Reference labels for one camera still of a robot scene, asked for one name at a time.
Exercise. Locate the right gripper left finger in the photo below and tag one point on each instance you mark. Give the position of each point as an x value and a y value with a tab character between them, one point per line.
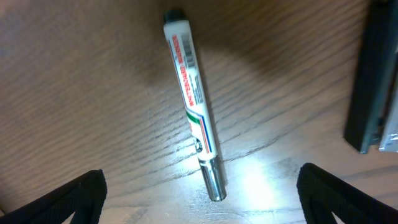
81	199

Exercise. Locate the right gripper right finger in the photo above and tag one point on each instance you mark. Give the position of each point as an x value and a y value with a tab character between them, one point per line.
324	197

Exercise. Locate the red black stapler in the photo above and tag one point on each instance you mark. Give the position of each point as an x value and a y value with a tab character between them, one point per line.
374	75

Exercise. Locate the black whiteboard marker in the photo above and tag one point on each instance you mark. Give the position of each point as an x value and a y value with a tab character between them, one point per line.
178	34

